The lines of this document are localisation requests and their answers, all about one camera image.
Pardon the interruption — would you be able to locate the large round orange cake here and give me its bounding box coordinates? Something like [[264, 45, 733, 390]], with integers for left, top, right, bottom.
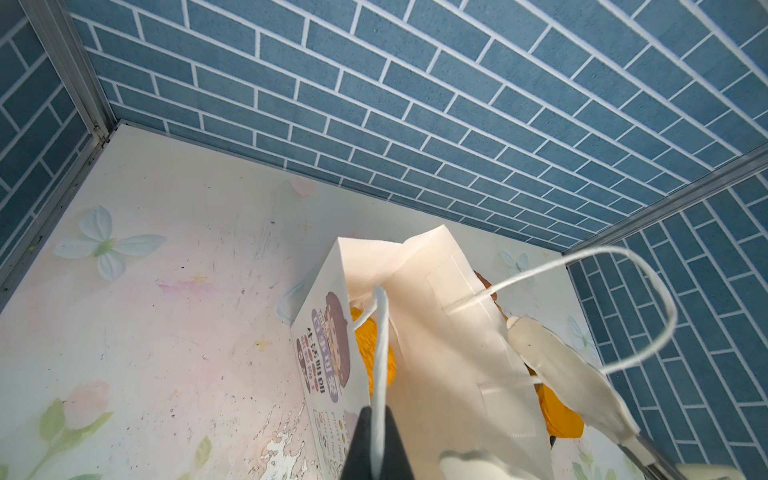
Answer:
[[534, 383, 585, 441]]

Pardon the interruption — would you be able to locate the white paper bag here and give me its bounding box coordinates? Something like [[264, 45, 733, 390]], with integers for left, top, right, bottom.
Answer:
[[291, 227, 678, 479]]

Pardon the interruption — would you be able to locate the small round orange bun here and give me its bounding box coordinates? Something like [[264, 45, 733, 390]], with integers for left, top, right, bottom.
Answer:
[[355, 318, 397, 396]]

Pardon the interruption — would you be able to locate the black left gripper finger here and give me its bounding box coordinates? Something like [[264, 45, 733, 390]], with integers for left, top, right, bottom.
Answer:
[[340, 406, 414, 480]]

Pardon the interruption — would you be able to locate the aluminium corner post left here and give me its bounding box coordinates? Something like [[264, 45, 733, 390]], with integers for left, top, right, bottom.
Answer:
[[19, 0, 117, 143]]

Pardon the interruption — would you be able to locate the aluminium corner post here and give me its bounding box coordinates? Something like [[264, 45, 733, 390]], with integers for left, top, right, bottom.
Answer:
[[563, 144, 767, 256], [19, 0, 117, 143]]

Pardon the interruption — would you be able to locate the braided brown pastry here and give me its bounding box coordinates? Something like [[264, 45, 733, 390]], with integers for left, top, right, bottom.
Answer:
[[474, 271, 505, 315]]

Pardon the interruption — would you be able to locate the aluminium corner post right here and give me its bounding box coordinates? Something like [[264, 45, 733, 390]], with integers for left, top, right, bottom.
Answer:
[[563, 144, 767, 256]]

